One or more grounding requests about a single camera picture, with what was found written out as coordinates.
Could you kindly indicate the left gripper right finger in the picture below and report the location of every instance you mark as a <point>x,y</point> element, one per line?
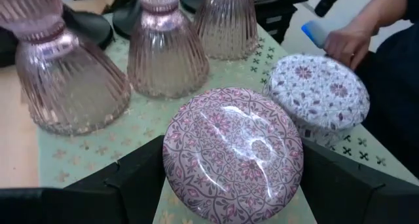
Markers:
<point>334,184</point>

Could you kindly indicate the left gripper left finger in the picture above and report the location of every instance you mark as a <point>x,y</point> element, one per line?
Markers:
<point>140,178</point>

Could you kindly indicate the pink ribbed glass candle holder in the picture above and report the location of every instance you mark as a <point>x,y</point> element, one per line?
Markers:
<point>226,30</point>
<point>167,63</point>
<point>72,93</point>

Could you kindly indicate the person's forearm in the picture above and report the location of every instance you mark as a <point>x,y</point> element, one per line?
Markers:
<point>386,8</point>

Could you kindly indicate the green perforated metal shelf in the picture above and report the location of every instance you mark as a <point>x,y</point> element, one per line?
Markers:
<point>98,148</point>

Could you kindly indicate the person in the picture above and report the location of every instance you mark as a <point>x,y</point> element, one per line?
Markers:
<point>399,103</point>

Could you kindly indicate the person's hand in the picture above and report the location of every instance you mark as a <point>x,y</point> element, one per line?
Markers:
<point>347,42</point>

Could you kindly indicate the blue white handheld device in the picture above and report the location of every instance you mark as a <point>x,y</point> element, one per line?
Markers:
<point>312,32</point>

